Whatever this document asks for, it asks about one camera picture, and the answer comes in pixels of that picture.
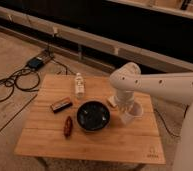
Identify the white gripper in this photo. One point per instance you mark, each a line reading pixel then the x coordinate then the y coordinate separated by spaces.
pixel 124 99

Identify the white ceramic cup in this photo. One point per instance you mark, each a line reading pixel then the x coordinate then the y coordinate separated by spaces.
pixel 135 111

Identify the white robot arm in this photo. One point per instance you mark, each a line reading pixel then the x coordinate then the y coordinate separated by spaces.
pixel 177 87

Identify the beige sponge block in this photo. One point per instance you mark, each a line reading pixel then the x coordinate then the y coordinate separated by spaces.
pixel 111 101

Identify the black round bowl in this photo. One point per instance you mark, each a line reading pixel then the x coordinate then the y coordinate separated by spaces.
pixel 93 116

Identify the small white bottle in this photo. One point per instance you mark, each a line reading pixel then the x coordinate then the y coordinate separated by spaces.
pixel 79 86

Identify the dark rectangular snack bar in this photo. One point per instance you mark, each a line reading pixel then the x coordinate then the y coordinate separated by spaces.
pixel 61 105

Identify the brown oblong snack packet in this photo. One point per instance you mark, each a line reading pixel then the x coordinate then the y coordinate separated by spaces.
pixel 68 126

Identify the wooden table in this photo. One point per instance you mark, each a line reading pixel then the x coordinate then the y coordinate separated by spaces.
pixel 42 135

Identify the black power adapter box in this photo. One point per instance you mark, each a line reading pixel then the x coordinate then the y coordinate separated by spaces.
pixel 35 63

